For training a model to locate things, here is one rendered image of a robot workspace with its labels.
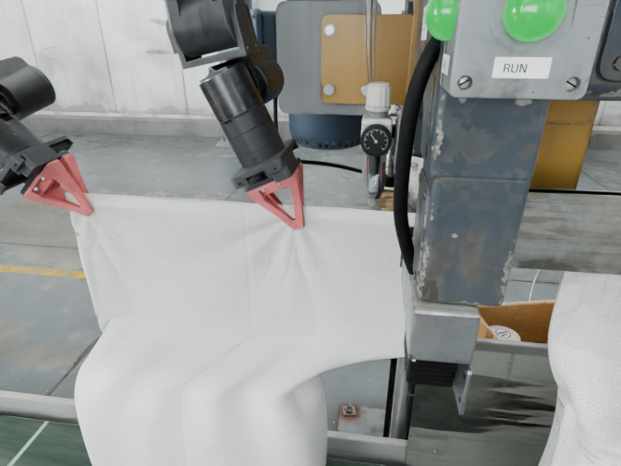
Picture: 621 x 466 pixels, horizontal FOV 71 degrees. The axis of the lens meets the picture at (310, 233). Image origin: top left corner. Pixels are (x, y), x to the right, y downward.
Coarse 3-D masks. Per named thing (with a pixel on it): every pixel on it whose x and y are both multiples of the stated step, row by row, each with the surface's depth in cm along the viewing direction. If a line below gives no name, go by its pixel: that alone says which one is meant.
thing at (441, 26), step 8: (432, 0) 25; (440, 0) 24; (448, 0) 24; (456, 0) 24; (432, 8) 25; (440, 8) 24; (448, 8) 24; (456, 8) 24; (432, 16) 25; (440, 16) 24; (448, 16) 24; (456, 16) 24; (432, 24) 25; (440, 24) 25; (448, 24) 25; (432, 32) 26; (440, 32) 25; (448, 32) 25; (440, 40) 26; (448, 40) 26
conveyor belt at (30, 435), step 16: (0, 416) 111; (0, 432) 106; (16, 432) 106; (32, 432) 106; (48, 432) 106; (64, 432) 106; (80, 432) 106; (0, 448) 102; (16, 448) 102; (32, 448) 102; (48, 448) 102; (64, 448) 102; (80, 448) 102; (0, 464) 98; (16, 464) 98; (32, 464) 98; (48, 464) 98; (64, 464) 98; (80, 464) 98; (336, 464) 98; (352, 464) 98; (368, 464) 98
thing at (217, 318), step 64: (64, 192) 58; (128, 256) 61; (192, 256) 59; (256, 256) 58; (320, 256) 56; (384, 256) 55; (128, 320) 66; (192, 320) 64; (256, 320) 62; (320, 320) 61; (384, 320) 59; (128, 384) 63; (192, 384) 61; (256, 384) 61; (320, 384) 67; (128, 448) 67; (192, 448) 64; (256, 448) 63; (320, 448) 70
